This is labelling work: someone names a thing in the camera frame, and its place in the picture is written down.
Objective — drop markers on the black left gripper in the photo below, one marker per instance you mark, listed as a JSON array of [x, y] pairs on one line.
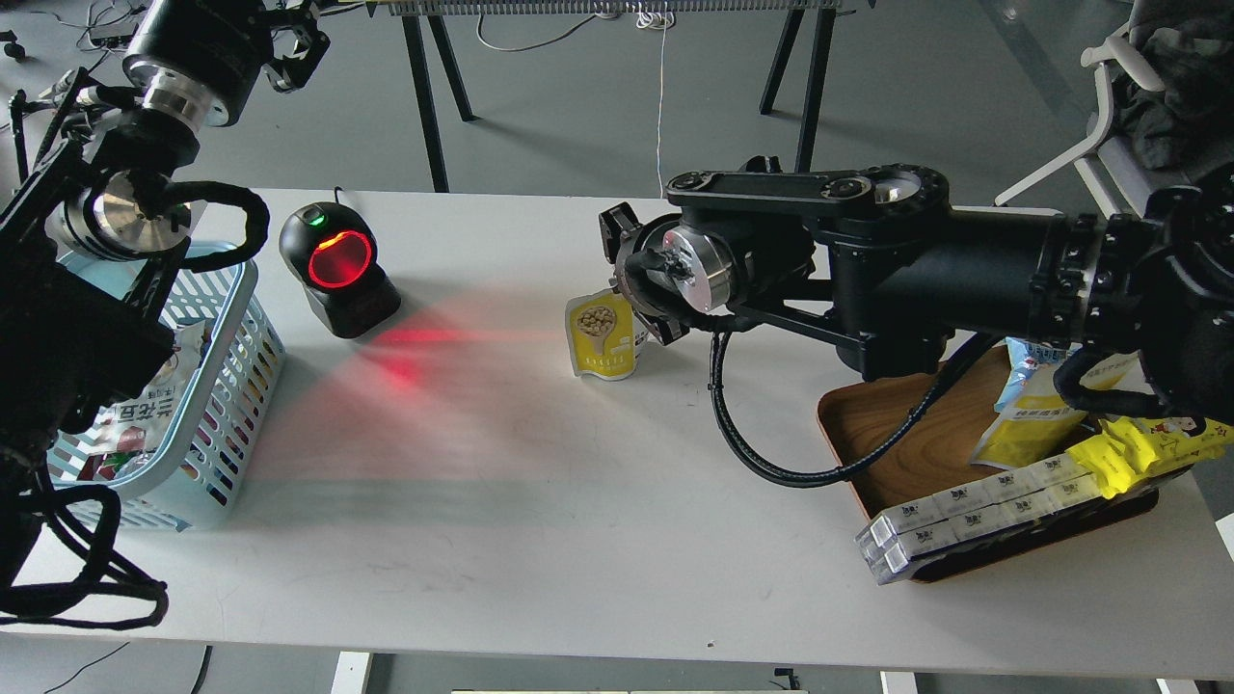
[[219, 45]]

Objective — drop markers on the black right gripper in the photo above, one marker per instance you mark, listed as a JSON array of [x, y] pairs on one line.
[[671, 275]]

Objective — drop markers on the yellow white bean snack pouch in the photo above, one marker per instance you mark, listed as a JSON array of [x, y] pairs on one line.
[[604, 336]]

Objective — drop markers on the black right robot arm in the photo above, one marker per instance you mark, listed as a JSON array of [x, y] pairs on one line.
[[878, 263]]

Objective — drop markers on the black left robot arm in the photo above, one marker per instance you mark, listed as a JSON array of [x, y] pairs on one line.
[[93, 240]]

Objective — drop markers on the red white snack in basket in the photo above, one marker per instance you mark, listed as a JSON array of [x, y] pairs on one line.
[[128, 434]]

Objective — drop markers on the light blue plastic basket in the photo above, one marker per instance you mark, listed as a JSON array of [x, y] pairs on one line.
[[198, 470]]

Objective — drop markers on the blue yellow snack bag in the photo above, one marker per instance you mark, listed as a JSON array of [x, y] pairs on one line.
[[1033, 418]]

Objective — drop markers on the yellow cartoon snack bar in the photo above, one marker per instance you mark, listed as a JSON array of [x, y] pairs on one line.
[[1131, 450]]

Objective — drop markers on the black power adapter on floor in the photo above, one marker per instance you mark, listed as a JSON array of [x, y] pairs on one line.
[[111, 37]]

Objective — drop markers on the black barcode scanner red window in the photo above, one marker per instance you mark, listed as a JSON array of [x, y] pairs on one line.
[[333, 251]]

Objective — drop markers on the brown wooden tray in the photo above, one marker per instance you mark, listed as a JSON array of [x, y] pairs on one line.
[[935, 454]]

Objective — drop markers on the clear pack white boxes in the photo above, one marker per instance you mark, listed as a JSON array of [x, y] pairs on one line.
[[907, 537]]

